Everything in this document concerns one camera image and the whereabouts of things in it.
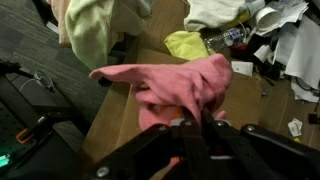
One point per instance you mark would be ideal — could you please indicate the clear plastic water bottle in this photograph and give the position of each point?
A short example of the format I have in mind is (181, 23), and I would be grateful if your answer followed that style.
(230, 36)

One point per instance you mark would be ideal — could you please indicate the black equipment rack orange clamps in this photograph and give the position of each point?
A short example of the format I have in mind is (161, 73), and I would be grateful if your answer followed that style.
(50, 156)

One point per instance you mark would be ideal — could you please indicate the white crumpled cloth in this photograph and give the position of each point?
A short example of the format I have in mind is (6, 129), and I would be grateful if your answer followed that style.
(213, 13)

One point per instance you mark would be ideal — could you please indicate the small white card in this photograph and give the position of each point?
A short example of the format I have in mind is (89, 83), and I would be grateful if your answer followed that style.
(242, 68)

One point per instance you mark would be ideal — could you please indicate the white tape roll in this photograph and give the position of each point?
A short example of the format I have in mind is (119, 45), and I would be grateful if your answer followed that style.
(266, 20)

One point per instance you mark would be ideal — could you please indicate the white paper pile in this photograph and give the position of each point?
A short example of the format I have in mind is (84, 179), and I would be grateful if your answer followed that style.
(300, 50)

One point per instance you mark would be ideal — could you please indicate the pink shirt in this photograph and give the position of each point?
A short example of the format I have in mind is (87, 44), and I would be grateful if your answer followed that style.
(173, 81)

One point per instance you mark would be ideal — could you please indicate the small white packet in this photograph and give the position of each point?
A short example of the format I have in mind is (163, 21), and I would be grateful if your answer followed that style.
(295, 126)

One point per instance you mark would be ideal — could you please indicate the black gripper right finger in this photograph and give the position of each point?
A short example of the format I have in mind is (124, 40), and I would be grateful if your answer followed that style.
(266, 153)

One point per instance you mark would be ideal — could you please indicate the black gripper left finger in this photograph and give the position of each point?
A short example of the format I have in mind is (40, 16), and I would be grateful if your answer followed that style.
(150, 153)

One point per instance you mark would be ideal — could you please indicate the large closed cardboard box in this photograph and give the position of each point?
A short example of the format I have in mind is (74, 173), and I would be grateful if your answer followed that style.
(243, 100)

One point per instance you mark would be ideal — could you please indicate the yellow cloth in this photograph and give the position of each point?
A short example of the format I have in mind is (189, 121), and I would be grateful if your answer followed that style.
(186, 45)

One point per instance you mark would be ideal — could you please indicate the light green towel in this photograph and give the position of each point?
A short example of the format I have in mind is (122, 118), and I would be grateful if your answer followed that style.
(90, 30)

